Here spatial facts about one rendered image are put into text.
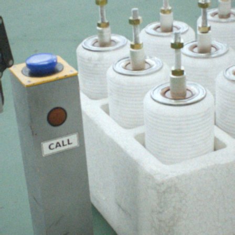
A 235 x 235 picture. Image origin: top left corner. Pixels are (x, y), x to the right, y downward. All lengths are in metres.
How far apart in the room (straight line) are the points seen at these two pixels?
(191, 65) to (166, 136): 0.17
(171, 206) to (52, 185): 0.16
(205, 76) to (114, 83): 0.14
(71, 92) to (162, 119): 0.13
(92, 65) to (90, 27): 0.91
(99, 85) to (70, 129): 0.23
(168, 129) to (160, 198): 0.09
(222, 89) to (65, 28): 1.09
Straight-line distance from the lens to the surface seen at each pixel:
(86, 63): 1.04
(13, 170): 1.22
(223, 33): 1.13
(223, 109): 0.92
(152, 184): 0.83
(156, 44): 1.07
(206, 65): 0.98
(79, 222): 0.90
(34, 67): 0.79
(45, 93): 0.79
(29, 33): 1.93
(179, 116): 0.83
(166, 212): 0.84
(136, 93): 0.93
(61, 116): 0.80
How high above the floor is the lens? 0.62
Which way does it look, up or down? 27 degrees down
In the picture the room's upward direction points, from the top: 4 degrees counter-clockwise
